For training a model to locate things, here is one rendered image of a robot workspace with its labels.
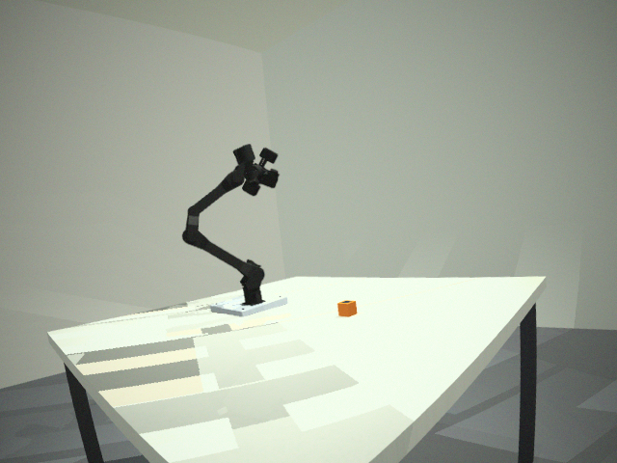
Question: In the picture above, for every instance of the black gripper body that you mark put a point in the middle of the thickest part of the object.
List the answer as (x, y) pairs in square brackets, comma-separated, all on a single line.
[(267, 155)]

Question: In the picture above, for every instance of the orange block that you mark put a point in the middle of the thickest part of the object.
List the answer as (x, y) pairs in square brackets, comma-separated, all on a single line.
[(347, 308)]

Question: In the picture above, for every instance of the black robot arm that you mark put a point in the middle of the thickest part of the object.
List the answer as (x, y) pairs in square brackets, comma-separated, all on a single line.
[(245, 170)]

